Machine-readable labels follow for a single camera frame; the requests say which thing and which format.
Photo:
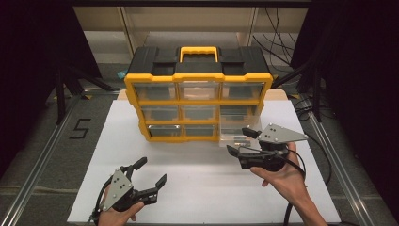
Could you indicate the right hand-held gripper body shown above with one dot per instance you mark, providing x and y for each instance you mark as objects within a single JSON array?
[{"x": 279, "y": 134}]

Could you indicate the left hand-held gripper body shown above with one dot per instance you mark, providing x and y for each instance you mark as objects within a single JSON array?
[{"x": 119, "y": 188}]

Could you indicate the black and gold battery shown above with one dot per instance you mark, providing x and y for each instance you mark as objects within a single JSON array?
[{"x": 243, "y": 144}]

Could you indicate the clear plastic drawer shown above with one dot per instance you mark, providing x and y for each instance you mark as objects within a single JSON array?
[
  {"x": 243, "y": 91},
  {"x": 200, "y": 130},
  {"x": 230, "y": 125},
  {"x": 199, "y": 91},
  {"x": 155, "y": 91},
  {"x": 164, "y": 130},
  {"x": 199, "y": 112},
  {"x": 160, "y": 113}
]

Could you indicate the yellow and black drawer organizer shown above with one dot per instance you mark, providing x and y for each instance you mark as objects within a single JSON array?
[{"x": 200, "y": 67}]

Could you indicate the person's left hand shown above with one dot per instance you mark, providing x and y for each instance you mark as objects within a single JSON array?
[{"x": 114, "y": 218}]

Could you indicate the person's right hand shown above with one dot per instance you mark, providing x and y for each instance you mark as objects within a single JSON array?
[{"x": 287, "y": 179}]

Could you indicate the white table sheet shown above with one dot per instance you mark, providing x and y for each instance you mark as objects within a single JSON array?
[{"x": 194, "y": 194}]

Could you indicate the closed clear plastic drawer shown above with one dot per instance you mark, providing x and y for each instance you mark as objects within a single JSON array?
[
  {"x": 164, "y": 130},
  {"x": 199, "y": 112},
  {"x": 200, "y": 130},
  {"x": 160, "y": 113},
  {"x": 199, "y": 91},
  {"x": 243, "y": 91},
  {"x": 155, "y": 91}
]

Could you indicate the black metal stand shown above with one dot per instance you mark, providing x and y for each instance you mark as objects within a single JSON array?
[
  {"x": 61, "y": 94},
  {"x": 316, "y": 94}
]

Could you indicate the dark curtain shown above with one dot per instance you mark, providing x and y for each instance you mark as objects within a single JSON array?
[
  {"x": 363, "y": 78},
  {"x": 28, "y": 62}
]

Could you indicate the beige shelf unit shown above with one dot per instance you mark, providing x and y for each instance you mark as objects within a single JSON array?
[{"x": 188, "y": 25}]

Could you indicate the aluminium floor rail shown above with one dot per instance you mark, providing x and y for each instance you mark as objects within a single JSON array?
[
  {"x": 340, "y": 175},
  {"x": 34, "y": 175}
]

